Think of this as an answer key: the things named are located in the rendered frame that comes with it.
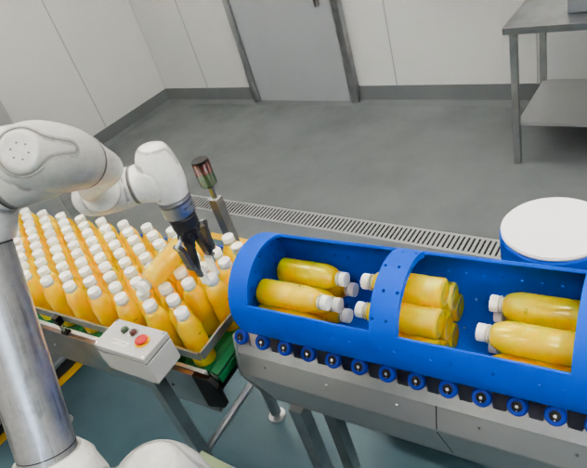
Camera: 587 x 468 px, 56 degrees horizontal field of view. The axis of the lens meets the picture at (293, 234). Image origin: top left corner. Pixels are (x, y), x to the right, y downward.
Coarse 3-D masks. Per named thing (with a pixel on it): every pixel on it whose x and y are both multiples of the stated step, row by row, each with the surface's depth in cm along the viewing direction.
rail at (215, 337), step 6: (228, 318) 164; (222, 324) 162; (228, 324) 165; (216, 330) 161; (222, 330) 162; (216, 336) 160; (210, 342) 158; (216, 342) 161; (204, 348) 156; (210, 348) 158; (204, 354) 157
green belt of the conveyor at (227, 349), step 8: (48, 320) 202; (72, 328) 194; (80, 328) 193; (240, 328) 171; (96, 336) 187; (208, 336) 172; (224, 336) 170; (216, 344) 168; (224, 344) 167; (232, 344) 166; (216, 352) 165; (224, 352) 165; (232, 352) 164; (184, 360) 166; (192, 360) 165; (216, 360) 162; (224, 360) 162; (232, 360) 164; (200, 368) 162; (208, 368) 161; (216, 368) 160; (224, 368) 162; (232, 368) 165; (224, 376) 161
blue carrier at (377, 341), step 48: (288, 240) 157; (336, 240) 141; (240, 288) 141; (384, 288) 121; (480, 288) 134; (528, 288) 128; (576, 288) 121; (288, 336) 139; (336, 336) 128; (384, 336) 120; (576, 336) 100; (480, 384) 114; (528, 384) 107; (576, 384) 101
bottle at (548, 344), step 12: (504, 324) 113; (516, 324) 112; (528, 324) 112; (492, 336) 114; (504, 336) 112; (516, 336) 110; (528, 336) 109; (540, 336) 108; (552, 336) 107; (564, 336) 107; (504, 348) 112; (516, 348) 110; (528, 348) 109; (540, 348) 108; (552, 348) 107; (564, 348) 106; (540, 360) 110; (552, 360) 108; (564, 360) 106
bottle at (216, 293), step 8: (208, 288) 163; (216, 288) 162; (224, 288) 163; (208, 296) 164; (216, 296) 162; (224, 296) 163; (216, 304) 164; (224, 304) 164; (216, 312) 166; (224, 312) 166; (232, 328) 170
